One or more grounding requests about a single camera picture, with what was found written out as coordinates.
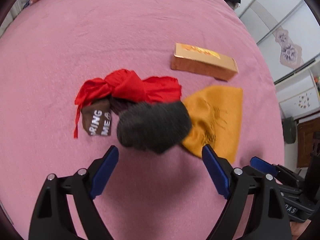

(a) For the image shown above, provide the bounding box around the mustard yellow drawstring bag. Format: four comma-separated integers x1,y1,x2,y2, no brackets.
182,86,243,163

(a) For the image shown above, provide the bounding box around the dark brown printed sock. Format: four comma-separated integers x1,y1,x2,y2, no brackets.
81,99,112,137

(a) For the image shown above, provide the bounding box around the black fuzzy sock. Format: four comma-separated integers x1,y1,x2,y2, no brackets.
117,101,192,154

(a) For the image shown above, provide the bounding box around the gold cardboard box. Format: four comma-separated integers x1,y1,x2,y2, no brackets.
170,43,239,81

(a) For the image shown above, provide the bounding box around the red knotted cloth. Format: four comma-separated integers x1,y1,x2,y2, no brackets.
74,69,182,125

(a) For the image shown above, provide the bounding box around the person's right hand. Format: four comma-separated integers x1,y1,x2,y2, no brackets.
290,219,313,240

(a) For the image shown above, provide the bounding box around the brown wooden door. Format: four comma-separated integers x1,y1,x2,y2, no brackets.
297,118,320,168

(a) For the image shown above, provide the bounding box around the dark green stool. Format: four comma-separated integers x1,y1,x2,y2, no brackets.
281,117,297,144

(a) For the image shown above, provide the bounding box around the white shelf cabinet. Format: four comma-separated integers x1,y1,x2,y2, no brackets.
276,59,319,119

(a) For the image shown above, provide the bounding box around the white sliding wardrobe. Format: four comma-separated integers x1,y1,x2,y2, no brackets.
240,0,319,81

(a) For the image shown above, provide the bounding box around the pink bed sheet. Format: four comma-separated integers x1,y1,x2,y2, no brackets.
1,0,284,239

